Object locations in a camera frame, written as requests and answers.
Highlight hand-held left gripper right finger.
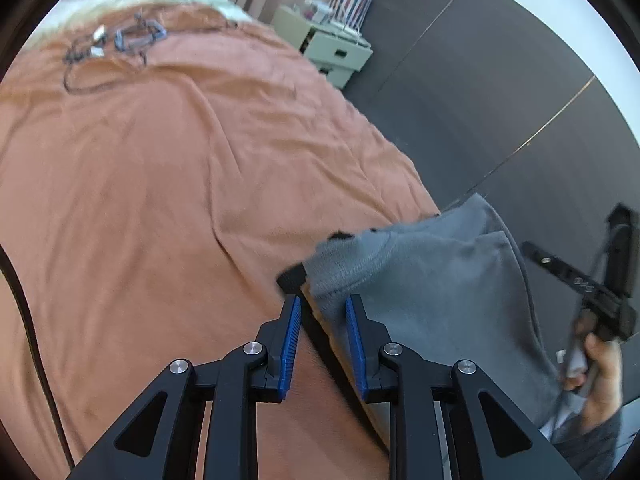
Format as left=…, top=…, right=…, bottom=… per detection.
left=346, top=294, right=581, bottom=480

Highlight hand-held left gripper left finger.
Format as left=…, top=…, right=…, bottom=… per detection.
left=65, top=296, right=302, bottom=480

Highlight grey t-shirt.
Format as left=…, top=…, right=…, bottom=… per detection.
left=302, top=192, right=566, bottom=428

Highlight person's right forearm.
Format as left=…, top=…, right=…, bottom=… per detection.
left=540, top=407, right=626, bottom=478

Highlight person's right hand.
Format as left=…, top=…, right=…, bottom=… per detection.
left=562, top=332, right=623, bottom=431

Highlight orange blanket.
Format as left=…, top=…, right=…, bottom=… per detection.
left=0, top=2, right=441, bottom=480

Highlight pale green bedside cabinet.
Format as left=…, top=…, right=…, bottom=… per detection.
left=272, top=4, right=373, bottom=91

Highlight black cable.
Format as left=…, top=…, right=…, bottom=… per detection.
left=0, top=245, right=71, bottom=466

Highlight tangled charging cables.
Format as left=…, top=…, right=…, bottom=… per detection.
left=62, top=12, right=168, bottom=93

